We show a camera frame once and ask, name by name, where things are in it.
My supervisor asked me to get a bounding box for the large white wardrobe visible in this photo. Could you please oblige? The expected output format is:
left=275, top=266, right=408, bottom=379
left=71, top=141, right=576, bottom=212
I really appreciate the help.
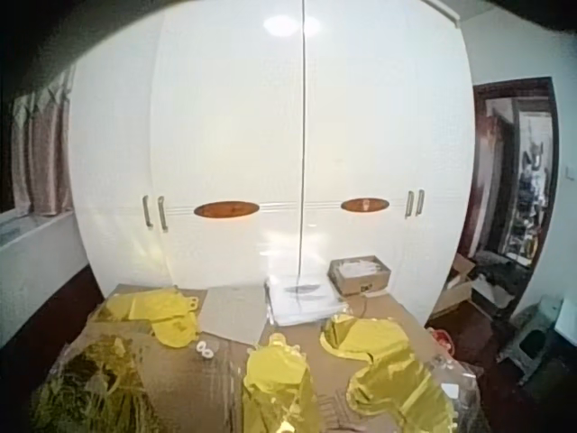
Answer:
left=67, top=0, right=474, bottom=327

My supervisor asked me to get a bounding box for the stack of clear plastic sleeves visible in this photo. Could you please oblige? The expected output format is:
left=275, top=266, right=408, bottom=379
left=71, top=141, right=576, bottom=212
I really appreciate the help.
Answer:
left=263, top=275, right=349, bottom=327

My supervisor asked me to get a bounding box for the small cardboard box with papers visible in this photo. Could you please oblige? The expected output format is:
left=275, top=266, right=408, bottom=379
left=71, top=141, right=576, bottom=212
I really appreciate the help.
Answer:
left=327, top=254, right=394, bottom=298

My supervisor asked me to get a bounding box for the grey cardboard sheet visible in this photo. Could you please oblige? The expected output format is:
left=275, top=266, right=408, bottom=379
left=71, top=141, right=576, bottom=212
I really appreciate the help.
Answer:
left=197, top=285, right=270, bottom=347

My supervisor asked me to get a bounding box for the gold foil balloon round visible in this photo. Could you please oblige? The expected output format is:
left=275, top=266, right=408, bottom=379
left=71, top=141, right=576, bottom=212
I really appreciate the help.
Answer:
left=319, top=313, right=409, bottom=363

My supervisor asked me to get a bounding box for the gold foil letter balloon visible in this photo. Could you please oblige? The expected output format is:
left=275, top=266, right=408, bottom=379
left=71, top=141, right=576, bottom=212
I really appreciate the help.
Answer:
left=241, top=332, right=316, bottom=433

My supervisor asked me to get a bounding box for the flat gold foil balloons pile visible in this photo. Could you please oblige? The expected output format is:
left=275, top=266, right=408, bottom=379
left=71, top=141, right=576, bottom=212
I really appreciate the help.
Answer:
left=92, top=288, right=202, bottom=349

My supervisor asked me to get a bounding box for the open cardboard carton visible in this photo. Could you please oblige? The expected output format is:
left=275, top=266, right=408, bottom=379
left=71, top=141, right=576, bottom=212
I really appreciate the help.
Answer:
left=430, top=253, right=479, bottom=319

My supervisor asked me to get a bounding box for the red object on floor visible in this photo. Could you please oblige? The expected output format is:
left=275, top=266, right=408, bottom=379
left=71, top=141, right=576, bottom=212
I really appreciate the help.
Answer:
left=427, top=327, right=456, bottom=355

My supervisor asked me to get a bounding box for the large gold foil balloon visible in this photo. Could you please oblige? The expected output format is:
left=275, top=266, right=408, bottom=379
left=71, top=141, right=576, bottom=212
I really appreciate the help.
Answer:
left=345, top=346, right=456, bottom=433

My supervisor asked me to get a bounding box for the clear plastic packaging bag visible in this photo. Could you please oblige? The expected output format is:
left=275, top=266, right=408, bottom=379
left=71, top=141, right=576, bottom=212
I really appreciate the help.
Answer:
left=426, top=354, right=486, bottom=433

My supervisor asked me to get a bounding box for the patterned window curtain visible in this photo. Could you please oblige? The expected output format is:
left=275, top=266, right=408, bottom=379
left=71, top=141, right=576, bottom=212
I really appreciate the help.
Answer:
left=8, top=62, right=78, bottom=217

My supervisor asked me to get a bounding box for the grey plastic stool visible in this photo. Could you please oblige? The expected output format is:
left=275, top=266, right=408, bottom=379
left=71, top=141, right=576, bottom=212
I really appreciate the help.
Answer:
left=496, top=295, right=564, bottom=384

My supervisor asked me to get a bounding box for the dark wooden door frame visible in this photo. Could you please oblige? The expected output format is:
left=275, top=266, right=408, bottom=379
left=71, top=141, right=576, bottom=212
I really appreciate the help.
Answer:
left=454, top=76, right=561, bottom=317

